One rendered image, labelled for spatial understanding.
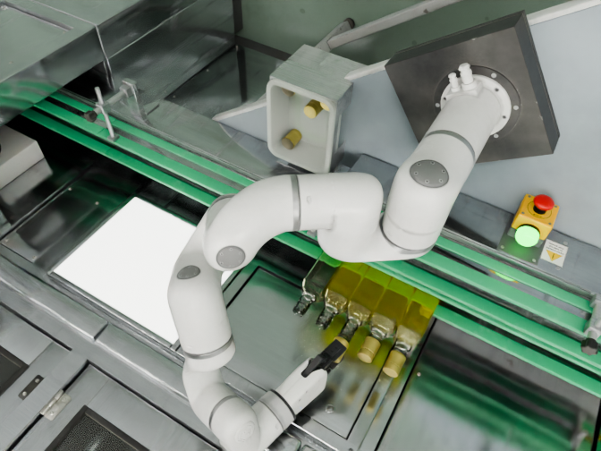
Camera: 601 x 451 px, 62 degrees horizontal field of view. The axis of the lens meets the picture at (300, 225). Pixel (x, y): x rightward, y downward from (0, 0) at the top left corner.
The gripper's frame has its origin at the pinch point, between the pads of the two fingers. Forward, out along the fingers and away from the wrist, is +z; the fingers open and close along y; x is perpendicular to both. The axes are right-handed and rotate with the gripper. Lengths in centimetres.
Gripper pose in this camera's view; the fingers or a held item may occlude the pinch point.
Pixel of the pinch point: (334, 354)
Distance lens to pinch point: 108.4
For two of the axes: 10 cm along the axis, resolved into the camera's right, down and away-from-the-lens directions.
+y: 0.4, -6.3, -7.8
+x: -7.0, -5.7, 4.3
